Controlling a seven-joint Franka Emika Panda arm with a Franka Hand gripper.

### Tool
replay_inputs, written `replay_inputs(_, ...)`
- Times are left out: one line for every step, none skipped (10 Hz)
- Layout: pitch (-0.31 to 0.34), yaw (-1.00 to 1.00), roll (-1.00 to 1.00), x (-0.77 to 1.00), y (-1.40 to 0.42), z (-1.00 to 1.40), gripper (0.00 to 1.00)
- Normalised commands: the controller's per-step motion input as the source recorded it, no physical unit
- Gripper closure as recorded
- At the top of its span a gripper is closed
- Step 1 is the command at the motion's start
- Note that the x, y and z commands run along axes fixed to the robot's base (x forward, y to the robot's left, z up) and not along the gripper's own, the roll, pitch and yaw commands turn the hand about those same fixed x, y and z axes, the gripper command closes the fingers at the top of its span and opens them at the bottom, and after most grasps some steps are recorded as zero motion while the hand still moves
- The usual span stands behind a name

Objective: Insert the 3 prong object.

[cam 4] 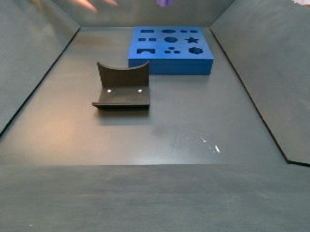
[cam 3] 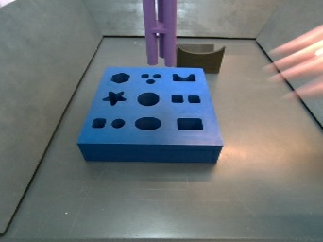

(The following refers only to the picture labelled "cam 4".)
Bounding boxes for blue shape sorter block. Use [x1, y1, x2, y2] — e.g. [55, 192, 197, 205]
[128, 26, 214, 75]

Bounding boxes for black curved plastic holder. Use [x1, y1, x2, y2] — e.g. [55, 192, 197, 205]
[93, 63, 150, 109]

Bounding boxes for purple three prong object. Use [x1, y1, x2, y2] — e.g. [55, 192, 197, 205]
[157, 0, 173, 7]

